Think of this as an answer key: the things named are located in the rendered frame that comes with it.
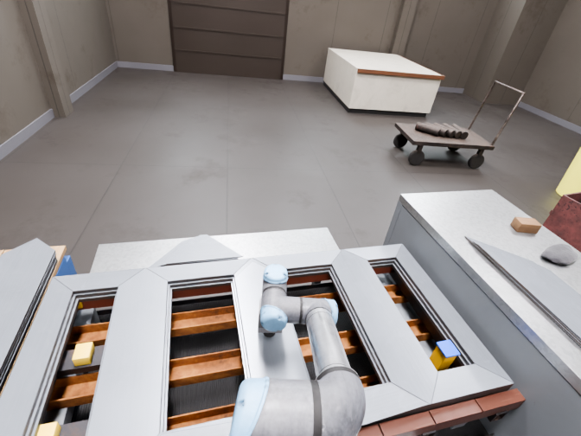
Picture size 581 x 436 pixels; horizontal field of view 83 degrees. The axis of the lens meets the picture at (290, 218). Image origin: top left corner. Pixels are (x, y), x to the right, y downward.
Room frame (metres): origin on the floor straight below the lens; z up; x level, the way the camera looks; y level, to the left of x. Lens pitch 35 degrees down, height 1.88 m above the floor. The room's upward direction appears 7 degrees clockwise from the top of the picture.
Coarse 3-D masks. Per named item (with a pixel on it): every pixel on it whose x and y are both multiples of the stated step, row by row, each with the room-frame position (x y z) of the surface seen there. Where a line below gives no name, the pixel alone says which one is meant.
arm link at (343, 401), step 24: (312, 312) 0.59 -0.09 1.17; (336, 312) 0.62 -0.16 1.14; (312, 336) 0.50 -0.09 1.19; (336, 336) 0.49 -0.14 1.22; (336, 360) 0.40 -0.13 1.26; (336, 384) 0.31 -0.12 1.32; (360, 384) 0.34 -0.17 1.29; (336, 408) 0.27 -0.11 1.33; (360, 408) 0.29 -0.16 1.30; (336, 432) 0.24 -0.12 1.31
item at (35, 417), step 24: (264, 264) 1.07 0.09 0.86; (384, 264) 1.21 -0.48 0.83; (168, 288) 0.88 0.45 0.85; (192, 288) 0.92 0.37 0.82; (336, 288) 1.01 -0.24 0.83; (408, 288) 1.08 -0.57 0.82; (72, 312) 0.73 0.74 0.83; (168, 312) 0.77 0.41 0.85; (432, 312) 0.93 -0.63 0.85; (168, 336) 0.68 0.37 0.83; (240, 336) 0.72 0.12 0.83; (360, 336) 0.78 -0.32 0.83; (48, 360) 0.53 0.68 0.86; (168, 360) 0.59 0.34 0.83; (48, 384) 0.47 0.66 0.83; (96, 384) 0.49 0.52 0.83; (168, 384) 0.52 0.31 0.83; (384, 384) 0.59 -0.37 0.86; (432, 408) 0.55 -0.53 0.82; (24, 432) 0.34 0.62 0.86; (168, 432) 0.38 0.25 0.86
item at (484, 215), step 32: (448, 192) 1.62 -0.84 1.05; (480, 192) 1.67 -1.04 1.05; (448, 224) 1.30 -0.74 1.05; (480, 224) 1.33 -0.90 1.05; (480, 256) 1.08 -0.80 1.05; (512, 288) 0.91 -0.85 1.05; (576, 288) 0.96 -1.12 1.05; (512, 320) 0.79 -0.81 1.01; (544, 320) 0.78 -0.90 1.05; (544, 352) 0.67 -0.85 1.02; (576, 352) 0.66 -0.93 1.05; (576, 384) 0.57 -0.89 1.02
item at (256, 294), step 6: (240, 294) 0.88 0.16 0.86; (246, 294) 0.89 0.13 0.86; (252, 294) 0.89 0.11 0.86; (258, 294) 0.89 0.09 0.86; (240, 300) 0.85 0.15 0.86; (246, 300) 0.86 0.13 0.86; (252, 300) 0.86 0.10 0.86; (258, 300) 0.86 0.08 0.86; (240, 306) 0.82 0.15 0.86; (246, 306) 0.83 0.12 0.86; (252, 306) 0.83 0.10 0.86
